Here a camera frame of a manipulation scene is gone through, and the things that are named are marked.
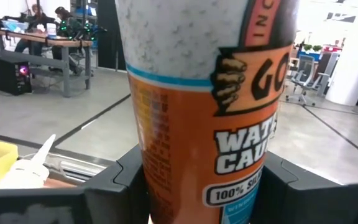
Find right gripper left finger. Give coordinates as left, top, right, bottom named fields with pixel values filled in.
left=0, top=145, right=150, bottom=224

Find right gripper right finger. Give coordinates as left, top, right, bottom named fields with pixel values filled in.
left=250, top=151, right=358, bottom=224

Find orange caulk tube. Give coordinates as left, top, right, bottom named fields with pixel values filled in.
left=114, top=0, right=300, bottom=224
left=0, top=133, right=57, bottom=190

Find clear plastic bin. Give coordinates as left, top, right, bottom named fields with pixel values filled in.
left=0, top=152, right=108, bottom=190

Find white round column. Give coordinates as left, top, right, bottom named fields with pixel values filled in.
left=324, top=40, right=358, bottom=106

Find grey office chair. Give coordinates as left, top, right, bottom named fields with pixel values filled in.
left=286, top=54, right=331, bottom=107

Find green potted plants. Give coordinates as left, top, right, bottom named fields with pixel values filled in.
left=301, top=44, right=323, bottom=53

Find black computer tower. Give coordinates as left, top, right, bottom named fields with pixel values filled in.
left=0, top=57, right=33, bottom=96

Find black partition panels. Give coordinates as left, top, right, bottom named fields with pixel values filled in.
left=96, top=0, right=127, bottom=71

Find small robot green lights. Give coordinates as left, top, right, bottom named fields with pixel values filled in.
left=57, top=18, right=108, bottom=43

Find wooden workbench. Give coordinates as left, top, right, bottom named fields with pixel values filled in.
left=0, top=27, right=93, bottom=98

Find person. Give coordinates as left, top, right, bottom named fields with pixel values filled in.
left=14, top=3, right=48, bottom=57
left=51, top=6, right=85, bottom=75

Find clear plastic container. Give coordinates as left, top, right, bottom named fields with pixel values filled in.
left=1, top=19, right=27, bottom=34

